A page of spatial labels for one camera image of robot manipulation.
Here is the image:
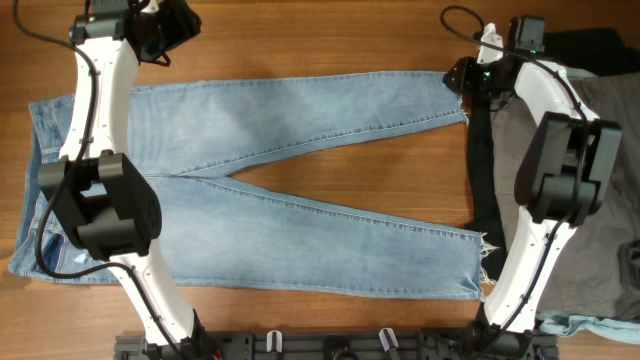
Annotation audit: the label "light blue jeans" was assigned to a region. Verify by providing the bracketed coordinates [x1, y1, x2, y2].
[7, 69, 499, 301]

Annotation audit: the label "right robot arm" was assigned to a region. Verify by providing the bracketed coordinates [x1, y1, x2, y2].
[443, 16, 622, 359]

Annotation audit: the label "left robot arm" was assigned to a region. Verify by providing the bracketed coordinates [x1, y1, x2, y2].
[38, 0, 215, 359]

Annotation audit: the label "dark garment at back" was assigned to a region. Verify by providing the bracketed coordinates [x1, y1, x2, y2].
[543, 28, 639, 76]

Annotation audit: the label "black garment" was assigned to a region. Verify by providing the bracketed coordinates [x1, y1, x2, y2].
[466, 95, 507, 280]

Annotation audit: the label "grey trousers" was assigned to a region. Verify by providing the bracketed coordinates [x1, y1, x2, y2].
[491, 73, 639, 321]

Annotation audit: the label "light blue shirt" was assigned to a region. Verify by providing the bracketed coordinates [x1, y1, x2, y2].
[536, 311, 640, 345]

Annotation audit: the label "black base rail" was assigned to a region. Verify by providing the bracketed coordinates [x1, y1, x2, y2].
[113, 327, 559, 360]

